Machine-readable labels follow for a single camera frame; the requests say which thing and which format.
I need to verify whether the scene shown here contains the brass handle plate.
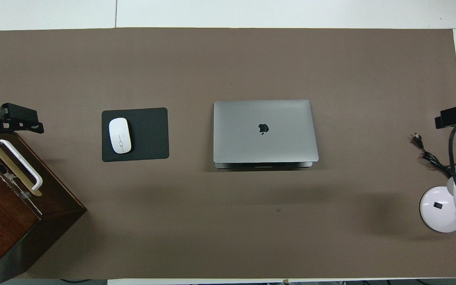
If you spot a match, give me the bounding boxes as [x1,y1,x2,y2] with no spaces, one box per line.
[0,146,43,198]

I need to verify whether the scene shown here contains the brown table mat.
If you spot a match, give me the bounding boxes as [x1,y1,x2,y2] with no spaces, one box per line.
[0,27,456,280]

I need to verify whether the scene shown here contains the black lamp power cable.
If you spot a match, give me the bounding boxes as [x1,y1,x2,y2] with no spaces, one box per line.
[412,133,455,178]

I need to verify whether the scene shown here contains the white desk lamp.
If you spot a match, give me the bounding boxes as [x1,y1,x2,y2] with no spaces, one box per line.
[420,163,456,233]

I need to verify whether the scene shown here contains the white computer mouse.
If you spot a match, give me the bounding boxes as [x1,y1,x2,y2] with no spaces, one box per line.
[108,118,132,154]

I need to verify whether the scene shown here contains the black mouse pad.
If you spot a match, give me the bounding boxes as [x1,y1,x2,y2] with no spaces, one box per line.
[101,107,169,162]

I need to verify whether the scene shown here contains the grey aluminium laptop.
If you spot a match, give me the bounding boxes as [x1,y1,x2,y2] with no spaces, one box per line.
[213,99,319,170]

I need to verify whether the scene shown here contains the white box handle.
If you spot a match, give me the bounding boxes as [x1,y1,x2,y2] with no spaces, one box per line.
[0,139,44,190]

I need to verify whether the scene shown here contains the dark brown wooden box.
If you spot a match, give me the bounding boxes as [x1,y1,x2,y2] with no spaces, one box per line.
[0,133,87,284]

